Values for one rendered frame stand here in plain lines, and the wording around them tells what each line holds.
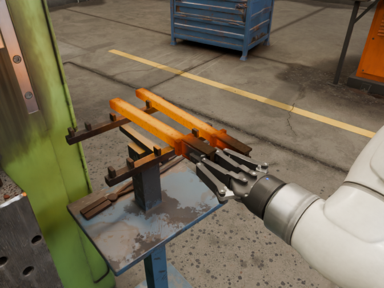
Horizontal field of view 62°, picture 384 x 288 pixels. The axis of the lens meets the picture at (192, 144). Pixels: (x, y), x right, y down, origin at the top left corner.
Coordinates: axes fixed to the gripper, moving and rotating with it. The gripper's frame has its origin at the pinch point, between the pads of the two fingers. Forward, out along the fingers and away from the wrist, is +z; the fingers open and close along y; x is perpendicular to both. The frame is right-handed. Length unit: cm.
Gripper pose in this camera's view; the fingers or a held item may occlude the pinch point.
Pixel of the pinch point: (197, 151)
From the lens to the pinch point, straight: 67.0
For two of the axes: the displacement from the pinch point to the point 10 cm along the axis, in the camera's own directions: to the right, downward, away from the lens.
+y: 7.6, -3.7, 5.4
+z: -6.5, -4.1, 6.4
